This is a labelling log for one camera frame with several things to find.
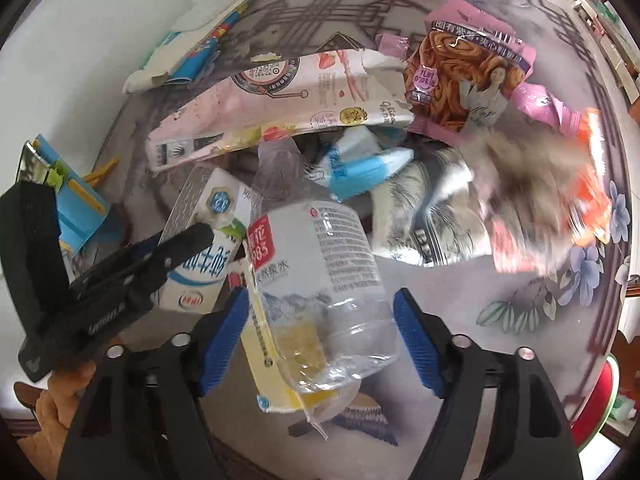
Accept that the light blue white wrapper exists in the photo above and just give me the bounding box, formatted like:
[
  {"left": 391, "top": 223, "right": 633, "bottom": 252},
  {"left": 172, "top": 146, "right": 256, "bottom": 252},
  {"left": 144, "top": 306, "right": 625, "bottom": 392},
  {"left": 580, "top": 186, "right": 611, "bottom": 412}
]
[{"left": 306, "top": 126, "right": 414, "bottom": 202}]

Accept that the silver grey foil bag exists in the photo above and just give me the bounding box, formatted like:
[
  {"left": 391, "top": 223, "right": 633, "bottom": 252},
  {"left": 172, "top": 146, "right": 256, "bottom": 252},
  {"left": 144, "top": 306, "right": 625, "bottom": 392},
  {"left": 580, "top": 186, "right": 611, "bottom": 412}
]
[{"left": 370, "top": 148, "right": 491, "bottom": 268}]

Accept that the blue yellow toy box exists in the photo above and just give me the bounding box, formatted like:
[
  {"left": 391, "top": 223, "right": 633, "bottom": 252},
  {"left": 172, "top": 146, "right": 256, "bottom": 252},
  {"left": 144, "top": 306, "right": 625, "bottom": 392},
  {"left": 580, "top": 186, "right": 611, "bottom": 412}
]
[{"left": 15, "top": 136, "right": 119, "bottom": 255}]

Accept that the long pink white snack bag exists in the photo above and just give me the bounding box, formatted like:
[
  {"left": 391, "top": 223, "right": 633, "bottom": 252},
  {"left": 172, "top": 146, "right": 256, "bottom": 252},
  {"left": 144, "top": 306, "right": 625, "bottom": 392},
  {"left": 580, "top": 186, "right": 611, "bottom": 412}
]
[{"left": 145, "top": 49, "right": 413, "bottom": 172}]

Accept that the white blue milk carton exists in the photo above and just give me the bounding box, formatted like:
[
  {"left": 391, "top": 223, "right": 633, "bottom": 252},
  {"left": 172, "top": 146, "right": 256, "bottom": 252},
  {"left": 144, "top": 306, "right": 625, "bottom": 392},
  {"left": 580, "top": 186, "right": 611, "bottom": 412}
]
[{"left": 154, "top": 162, "right": 262, "bottom": 316}]

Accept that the orange snack bag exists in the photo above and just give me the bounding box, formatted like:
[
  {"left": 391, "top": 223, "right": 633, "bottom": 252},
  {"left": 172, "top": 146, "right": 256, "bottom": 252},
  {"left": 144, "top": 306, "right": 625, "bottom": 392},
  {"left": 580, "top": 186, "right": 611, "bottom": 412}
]
[{"left": 491, "top": 106, "right": 614, "bottom": 276}]

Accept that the low TV cabinet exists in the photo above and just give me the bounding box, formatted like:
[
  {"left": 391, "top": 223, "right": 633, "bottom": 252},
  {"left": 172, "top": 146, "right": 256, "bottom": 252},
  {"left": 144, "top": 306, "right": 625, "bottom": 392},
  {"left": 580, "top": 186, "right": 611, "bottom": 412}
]
[{"left": 573, "top": 0, "right": 639, "bottom": 122}]

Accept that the purple noodle snack bag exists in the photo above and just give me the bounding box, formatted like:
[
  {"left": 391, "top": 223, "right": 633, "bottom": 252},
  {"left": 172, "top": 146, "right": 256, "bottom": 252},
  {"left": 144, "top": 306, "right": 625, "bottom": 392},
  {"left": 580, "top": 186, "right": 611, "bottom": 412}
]
[{"left": 404, "top": 0, "right": 536, "bottom": 145}]

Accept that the pink Pocky wrapper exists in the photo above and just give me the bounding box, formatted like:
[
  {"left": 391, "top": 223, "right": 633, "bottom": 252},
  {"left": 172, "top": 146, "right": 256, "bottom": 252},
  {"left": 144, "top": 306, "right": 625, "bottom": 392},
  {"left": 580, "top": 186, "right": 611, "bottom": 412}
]
[{"left": 511, "top": 82, "right": 580, "bottom": 136}]

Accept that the clear plastic water bottle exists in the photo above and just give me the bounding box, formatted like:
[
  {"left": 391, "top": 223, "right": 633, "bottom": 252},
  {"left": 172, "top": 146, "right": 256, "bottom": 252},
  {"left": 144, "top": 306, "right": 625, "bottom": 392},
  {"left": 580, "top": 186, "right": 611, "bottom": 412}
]
[{"left": 247, "top": 138, "right": 398, "bottom": 393}]

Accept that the white blue paper box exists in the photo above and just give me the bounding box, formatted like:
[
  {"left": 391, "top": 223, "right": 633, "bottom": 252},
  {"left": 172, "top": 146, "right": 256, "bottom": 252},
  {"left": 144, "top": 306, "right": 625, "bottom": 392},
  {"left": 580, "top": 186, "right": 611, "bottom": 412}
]
[{"left": 122, "top": 0, "right": 255, "bottom": 94}]

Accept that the crumpled brown paper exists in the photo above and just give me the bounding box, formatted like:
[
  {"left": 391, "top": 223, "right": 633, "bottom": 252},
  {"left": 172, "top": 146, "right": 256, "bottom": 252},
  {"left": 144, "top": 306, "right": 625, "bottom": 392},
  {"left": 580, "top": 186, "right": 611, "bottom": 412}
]
[{"left": 459, "top": 129, "right": 592, "bottom": 275}]

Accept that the person's left hand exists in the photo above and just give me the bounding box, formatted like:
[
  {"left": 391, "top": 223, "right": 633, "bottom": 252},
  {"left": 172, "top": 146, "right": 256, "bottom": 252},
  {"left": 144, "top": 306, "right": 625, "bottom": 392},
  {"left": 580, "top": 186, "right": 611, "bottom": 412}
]
[{"left": 12, "top": 361, "right": 96, "bottom": 479}]

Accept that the red green trash bin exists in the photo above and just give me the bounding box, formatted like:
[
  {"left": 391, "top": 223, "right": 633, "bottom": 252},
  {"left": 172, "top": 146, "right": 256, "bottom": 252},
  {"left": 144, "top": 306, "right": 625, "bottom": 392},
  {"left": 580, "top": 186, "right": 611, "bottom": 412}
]
[{"left": 570, "top": 354, "right": 620, "bottom": 452}]

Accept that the yellow white flat wrapper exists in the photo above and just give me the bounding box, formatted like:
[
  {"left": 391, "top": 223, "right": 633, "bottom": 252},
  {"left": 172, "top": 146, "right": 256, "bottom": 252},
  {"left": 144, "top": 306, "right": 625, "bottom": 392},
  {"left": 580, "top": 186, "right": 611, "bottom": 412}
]
[{"left": 228, "top": 258, "right": 337, "bottom": 414}]

